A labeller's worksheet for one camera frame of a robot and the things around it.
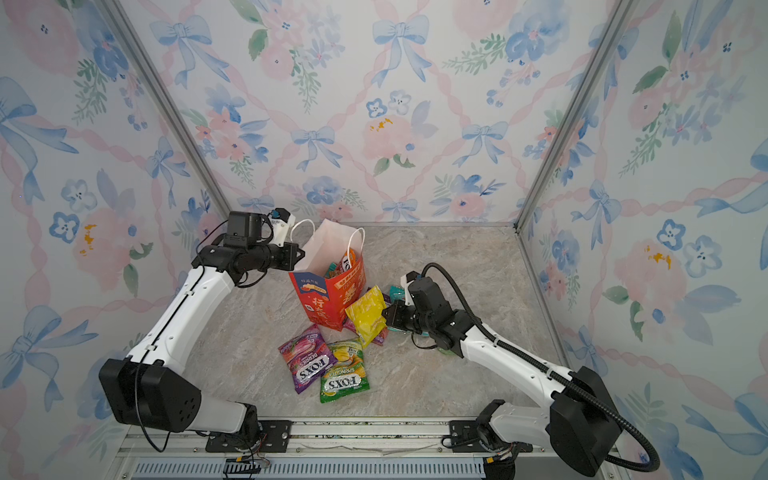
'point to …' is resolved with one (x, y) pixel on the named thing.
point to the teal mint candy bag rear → (396, 293)
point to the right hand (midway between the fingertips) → (379, 312)
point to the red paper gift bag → (330, 276)
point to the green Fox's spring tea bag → (349, 375)
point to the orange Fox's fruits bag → (349, 263)
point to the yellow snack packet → (367, 315)
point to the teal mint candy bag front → (331, 269)
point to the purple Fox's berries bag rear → (378, 339)
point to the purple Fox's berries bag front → (308, 356)
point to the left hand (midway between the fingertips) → (304, 250)
